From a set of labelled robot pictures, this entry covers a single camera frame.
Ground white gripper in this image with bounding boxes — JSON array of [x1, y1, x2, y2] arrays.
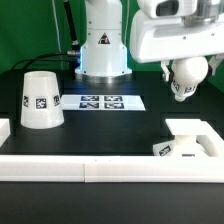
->
[[129, 11, 224, 82]]

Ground white lamp bulb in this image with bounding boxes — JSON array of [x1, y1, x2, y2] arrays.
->
[[171, 56, 208, 102]]

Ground white lamp base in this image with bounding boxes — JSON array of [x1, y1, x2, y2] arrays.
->
[[153, 119, 209, 157]]

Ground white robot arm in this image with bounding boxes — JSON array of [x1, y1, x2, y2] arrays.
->
[[76, 0, 224, 80]]

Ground white lamp shade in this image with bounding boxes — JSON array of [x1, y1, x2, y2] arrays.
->
[[20, 71, 64, 129]]

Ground white marker sheet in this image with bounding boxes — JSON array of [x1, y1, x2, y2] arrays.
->
[[61, 95, 145, 111]]

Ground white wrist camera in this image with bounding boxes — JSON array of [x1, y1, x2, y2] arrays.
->
[[137, 0, 197, 19]]

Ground white right fence rail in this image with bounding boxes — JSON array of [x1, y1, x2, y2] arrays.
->
[[197, 121, 224, 158]]

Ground white fence rail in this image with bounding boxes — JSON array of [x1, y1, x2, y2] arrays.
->
[[0, 118, 10, 147], [197, 121, 224, 158], [0, 155, 224, 183]]

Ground white thin cable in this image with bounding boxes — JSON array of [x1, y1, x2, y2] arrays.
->
[[51, 0, 65, 70]]

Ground white front fence rail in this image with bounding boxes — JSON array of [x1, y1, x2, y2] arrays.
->
[[0, 155, 224, 183]]

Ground black cable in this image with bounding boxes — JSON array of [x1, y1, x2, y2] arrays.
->
[[11, 52, 81, 70]]

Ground white left fence rail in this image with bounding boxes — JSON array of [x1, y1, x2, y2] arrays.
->
[[0, 118, 10, 147]]

